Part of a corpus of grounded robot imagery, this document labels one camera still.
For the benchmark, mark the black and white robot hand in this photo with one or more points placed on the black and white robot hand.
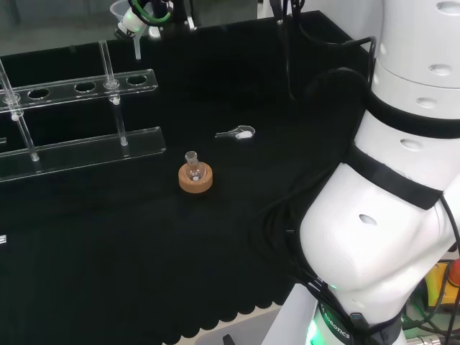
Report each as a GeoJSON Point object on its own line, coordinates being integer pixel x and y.
{"type": "Point", "coordinates": [133, 21]}

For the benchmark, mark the translucent plastic funnel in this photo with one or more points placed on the translucent plastic funnel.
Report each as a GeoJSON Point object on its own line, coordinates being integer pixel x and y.
{"type": "Point", "coordinates": [137, 48]}

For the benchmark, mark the clear acrylic funnel stand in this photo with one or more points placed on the clear acrylic funnel stand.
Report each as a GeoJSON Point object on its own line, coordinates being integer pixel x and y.
{"type": "Point", "coordinates": [86, 152]}

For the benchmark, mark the black bench cloth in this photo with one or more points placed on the black bench cloth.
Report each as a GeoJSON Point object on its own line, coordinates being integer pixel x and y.
{"type": "Point", "coordinates": [215, 90]}

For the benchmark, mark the small round-bottom glass flask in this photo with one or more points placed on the small round-bottom glass flask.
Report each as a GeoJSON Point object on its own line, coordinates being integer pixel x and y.
{"type": "Point", "coordinates": [194, 169]}

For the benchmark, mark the clear plastic marker strip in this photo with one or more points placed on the clear plastic marker strip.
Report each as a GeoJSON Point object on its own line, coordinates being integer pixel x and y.
{"type": "Point", "coordinates": [3, 239]}

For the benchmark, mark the yellow stop button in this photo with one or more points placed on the yellow stop button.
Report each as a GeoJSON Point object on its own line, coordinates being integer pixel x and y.
{"type": "Point", "coordinates": [449, 284]}

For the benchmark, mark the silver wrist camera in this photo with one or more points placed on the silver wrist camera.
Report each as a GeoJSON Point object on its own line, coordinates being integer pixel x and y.
{"type": "Point", "coordinates": [154, 33]}

